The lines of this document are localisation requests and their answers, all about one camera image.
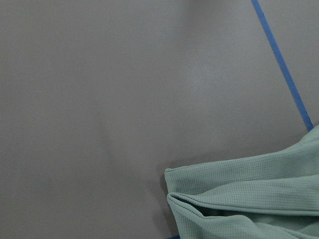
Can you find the olive green long-sleeve shirt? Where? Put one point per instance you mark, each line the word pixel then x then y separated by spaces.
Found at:
pixel 270 196

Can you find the brown paper table cover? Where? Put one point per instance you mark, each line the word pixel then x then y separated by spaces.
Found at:
pixel 99 97

